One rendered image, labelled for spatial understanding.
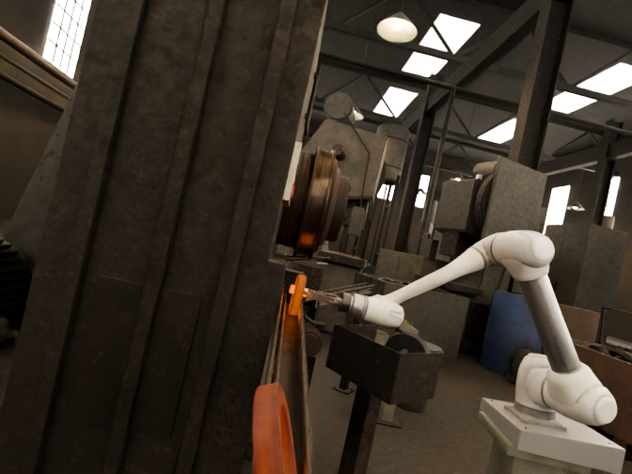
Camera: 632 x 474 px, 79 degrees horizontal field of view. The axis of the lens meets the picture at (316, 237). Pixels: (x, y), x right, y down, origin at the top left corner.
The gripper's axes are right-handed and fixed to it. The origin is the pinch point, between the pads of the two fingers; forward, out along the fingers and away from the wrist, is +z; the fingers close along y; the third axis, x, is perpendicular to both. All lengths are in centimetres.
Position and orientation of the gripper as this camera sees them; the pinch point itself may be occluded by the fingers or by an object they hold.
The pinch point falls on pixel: (298, 291)
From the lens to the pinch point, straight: 147.5
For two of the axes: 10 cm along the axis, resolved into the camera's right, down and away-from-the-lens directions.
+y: -0.8, 0.0, 10.0
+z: -9.6, -2.6, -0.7
